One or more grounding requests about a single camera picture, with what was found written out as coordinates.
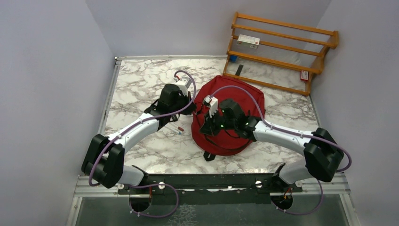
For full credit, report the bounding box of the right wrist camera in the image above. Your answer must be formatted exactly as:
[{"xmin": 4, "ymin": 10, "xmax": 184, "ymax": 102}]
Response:
[{"xmin": 203, "ymin": 95, "xmax": 218, "ymax": 118}]

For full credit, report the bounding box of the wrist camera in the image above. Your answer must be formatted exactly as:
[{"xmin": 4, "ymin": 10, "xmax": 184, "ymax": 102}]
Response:
[
  {"xmin": 175, "ymin": 77, "xmax": 192, "ymax": 97},
  {"xmin": 203, "ymin": 95, "xmax": 218, "ymax": 118}
]

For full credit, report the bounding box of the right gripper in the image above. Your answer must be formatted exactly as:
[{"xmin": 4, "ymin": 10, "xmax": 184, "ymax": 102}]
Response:
[{"xmin": 199, "ymin": 109, "xmax": 236, "ymax": 137}]

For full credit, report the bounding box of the white box on shelf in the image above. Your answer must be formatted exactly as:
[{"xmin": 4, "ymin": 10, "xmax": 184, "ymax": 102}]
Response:
[{"xmin": 236, "ymin": 34, "xmax": 260, "ymax": 49}]

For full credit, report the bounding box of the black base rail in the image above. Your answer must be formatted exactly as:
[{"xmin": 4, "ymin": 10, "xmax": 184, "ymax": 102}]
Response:
[{"xmin": 118, "ymin": 173, "xmax": 302, "ymax": 205}]

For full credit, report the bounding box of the wooden shelf rack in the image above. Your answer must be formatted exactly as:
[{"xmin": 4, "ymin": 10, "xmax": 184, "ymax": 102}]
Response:
[{"xmin": 222, "ymin": 12, "xmax": 339, "ymax": 97}]

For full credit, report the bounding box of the red student backpack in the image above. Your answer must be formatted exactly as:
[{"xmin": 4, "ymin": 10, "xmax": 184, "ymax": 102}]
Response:
[{"xmin": 191, "ymin": 75, "xmax": 265, "ymax": 161}]

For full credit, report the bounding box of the red capped white pen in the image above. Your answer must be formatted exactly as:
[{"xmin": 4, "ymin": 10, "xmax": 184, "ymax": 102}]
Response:
[{"xmin": 167, "ymin": 123, "xmax": 184, "ymax": 132}]

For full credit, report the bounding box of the blue capped white pen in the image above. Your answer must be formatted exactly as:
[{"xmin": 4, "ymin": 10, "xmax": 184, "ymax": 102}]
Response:
[{"xmin": 168, "ymin": 128, "xmax": 182, "ymax": 135}]

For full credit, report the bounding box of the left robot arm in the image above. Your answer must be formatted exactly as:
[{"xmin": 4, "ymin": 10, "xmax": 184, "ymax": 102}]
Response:
[{"xmin": 81, "ymin": 82, "xmax": 195, "ymax": 194}]

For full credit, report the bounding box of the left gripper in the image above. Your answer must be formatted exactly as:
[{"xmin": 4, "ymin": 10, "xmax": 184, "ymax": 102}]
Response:
[{"xmin": 169, "ymin": 89, "xmax": 196, "ymax": 115}]

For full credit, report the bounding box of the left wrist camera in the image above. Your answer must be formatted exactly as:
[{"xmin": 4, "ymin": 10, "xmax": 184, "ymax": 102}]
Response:
[{"xmin": 175, "ymin": 77, "xmax": 192, "ymax": 97}]

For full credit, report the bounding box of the small red white box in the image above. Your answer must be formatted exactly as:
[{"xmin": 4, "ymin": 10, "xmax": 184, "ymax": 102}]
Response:
[{"xmin": 300, "ymin": 70, "xmax": 309, "ymax": 82}]

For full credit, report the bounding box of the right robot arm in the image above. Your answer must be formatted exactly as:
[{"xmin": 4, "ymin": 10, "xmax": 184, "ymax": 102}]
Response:
[{"xmin": 199, "ymin": 96, "xmax": 345, "ymax": 192}]

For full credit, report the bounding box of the small blue block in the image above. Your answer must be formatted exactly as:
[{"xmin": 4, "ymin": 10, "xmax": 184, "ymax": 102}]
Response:
[{"xmin": 229, "ymin": 55, "xmax": 239, "ymax": 63}]

